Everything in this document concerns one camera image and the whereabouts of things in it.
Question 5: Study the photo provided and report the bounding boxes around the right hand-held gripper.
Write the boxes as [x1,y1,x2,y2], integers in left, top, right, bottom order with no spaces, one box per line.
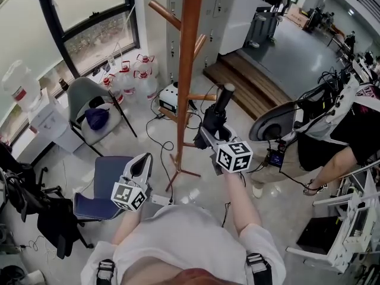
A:
[198,124,254,177]

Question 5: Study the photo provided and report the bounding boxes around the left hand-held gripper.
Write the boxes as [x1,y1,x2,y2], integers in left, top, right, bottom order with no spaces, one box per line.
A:
[111,152,154,212]

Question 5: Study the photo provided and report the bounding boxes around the black umbrella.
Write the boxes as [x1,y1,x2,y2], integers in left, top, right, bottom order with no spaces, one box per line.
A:
[193,83,236,151]

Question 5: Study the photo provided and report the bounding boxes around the wooden coat rack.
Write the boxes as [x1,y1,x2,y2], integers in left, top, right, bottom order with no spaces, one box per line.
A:
[147,0,218,193]

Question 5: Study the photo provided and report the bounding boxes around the person's left forearm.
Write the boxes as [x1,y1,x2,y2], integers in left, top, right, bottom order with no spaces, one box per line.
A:
[111,207,144,246]

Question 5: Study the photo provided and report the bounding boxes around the person's right forearm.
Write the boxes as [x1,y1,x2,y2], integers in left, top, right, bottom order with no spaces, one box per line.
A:
[221,170,263,236]

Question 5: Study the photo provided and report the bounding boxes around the white metal rack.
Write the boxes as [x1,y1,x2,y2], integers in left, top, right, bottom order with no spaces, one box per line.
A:
[285,160,380,275]

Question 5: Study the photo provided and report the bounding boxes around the blue fabric chair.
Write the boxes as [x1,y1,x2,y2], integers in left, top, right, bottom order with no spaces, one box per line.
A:
[72,155,135,223]

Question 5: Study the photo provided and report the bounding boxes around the white power strip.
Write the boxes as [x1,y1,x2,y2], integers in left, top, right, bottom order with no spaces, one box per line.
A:
[149,192,175,207]

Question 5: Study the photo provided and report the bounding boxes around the wooden platform step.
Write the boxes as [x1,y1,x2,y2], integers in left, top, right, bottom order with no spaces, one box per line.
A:
[202,51,294,122]

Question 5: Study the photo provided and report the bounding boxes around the small black screen device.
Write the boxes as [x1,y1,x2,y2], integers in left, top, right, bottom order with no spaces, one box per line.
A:
[265,141,286,169]

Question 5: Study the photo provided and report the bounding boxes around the white box appliance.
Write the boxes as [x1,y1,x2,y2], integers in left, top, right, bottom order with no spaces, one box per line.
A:
[157,82,180,115]

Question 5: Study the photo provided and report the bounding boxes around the dark purple bag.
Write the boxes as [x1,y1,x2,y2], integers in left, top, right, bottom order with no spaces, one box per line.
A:
[84,106,111,131]

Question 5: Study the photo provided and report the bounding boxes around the person's white shirt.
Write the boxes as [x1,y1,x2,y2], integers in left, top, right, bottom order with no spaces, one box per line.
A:
[80,203,287,285]

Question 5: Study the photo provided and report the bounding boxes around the grey folding chair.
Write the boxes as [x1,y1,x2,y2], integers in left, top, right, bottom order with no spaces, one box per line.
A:
[66,76,138,157]

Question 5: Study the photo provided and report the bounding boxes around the white water dispenser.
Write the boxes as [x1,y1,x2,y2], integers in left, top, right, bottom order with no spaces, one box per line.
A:
[27,87,84,154]

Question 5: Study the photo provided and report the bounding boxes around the black office chair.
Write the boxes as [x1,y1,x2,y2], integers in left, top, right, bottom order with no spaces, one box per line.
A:
[0,142,93,260]

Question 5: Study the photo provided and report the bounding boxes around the grey metal lockers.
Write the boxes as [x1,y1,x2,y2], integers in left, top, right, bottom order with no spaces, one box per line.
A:
[165,0,237,85]

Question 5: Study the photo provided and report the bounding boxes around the white cabinet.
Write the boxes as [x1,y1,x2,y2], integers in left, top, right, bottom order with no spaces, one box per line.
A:
[218,0,263,56]

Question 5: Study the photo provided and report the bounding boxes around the black flat mat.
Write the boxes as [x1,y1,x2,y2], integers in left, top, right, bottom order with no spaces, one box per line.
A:
[296,216,343,255]

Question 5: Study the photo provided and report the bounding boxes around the cardboard box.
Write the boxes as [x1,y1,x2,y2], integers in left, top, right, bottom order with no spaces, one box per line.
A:
[285,4,312,30]

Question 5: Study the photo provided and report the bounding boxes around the large dispenser water bottle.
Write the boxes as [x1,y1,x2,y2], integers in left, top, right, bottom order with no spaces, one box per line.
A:
[1,59,43,113]

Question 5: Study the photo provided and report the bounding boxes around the black floor cable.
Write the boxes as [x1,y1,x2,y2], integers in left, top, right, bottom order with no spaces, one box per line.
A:
[144,113,176,202]

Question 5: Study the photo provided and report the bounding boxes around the clear water jug red handle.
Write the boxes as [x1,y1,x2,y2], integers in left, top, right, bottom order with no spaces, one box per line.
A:
[102,73,125,104]
[118,59,137,97]
[135,53,159,72]
[132,69,159,101]

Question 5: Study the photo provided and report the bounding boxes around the black harness strap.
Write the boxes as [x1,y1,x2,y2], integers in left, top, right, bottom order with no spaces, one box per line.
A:
[245,252,273,285]
[95,258,116,285]

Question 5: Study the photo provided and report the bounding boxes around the black window frame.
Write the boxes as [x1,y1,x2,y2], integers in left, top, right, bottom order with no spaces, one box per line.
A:
[34,0,141,79]

